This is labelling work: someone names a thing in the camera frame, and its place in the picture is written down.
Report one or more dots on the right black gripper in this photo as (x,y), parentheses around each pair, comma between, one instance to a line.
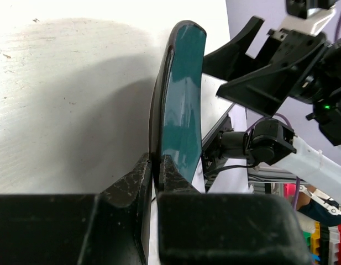
(303,67)

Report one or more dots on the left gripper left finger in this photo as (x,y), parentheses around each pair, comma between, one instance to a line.
(118,231)

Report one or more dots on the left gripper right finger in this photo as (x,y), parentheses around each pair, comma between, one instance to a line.
(179,217)

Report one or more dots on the teal square plate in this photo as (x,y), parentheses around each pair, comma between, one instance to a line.
(175,112)

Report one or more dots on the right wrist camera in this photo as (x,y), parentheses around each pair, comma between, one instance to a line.
(308,16)

